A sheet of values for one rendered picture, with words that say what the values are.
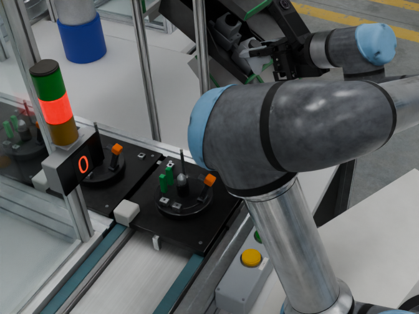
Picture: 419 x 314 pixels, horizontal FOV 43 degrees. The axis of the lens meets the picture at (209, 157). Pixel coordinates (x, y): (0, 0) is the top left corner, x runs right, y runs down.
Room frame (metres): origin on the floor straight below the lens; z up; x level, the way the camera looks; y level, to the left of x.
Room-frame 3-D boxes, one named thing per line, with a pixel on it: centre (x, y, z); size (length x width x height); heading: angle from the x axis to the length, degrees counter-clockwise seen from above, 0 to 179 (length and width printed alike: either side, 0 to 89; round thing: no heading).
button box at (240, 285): (0.70, -0.07, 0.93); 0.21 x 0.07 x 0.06; 149
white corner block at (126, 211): (0.85, 0.20, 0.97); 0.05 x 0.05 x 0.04; 59
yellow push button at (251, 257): (0.70, -0.07, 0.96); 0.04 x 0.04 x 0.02
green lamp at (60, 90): (0.78, 0.27, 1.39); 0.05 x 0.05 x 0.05
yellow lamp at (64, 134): (0.78, 0.27, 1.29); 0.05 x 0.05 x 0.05
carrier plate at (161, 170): (0.88, 0.07, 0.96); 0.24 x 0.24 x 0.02; 59
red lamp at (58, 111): (0.78, 0.27, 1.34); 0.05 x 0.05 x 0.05
